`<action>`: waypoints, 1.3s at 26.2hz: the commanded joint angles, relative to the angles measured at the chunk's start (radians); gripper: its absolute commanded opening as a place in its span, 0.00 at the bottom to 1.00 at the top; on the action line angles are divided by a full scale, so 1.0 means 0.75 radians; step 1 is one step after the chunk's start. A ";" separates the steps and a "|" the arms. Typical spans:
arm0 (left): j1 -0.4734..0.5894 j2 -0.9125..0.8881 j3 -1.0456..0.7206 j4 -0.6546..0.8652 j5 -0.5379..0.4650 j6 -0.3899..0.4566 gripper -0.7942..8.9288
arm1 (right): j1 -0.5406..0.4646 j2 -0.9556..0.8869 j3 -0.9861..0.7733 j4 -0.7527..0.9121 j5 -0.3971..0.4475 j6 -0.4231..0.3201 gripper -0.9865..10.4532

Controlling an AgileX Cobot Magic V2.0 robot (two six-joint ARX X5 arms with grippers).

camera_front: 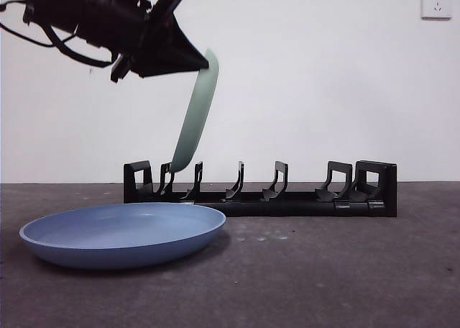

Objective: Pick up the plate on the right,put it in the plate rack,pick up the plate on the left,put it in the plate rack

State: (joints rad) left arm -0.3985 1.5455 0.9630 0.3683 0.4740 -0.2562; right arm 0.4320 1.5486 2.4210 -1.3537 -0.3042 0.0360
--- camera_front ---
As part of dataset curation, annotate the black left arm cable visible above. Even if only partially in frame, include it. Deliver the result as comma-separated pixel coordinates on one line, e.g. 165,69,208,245
0,2,121,70

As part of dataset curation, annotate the green round plate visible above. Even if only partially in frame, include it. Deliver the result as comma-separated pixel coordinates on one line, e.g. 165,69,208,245
170,47,220,173

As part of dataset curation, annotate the black plastic plate rack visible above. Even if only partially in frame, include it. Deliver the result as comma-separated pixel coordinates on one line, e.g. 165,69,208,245
123,160,399,218

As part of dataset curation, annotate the white wall socket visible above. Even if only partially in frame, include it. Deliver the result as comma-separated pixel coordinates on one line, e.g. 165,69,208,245
420,0,454,20

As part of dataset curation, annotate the blue round plate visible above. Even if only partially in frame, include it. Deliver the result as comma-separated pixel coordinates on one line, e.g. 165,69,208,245
19,202,227,270

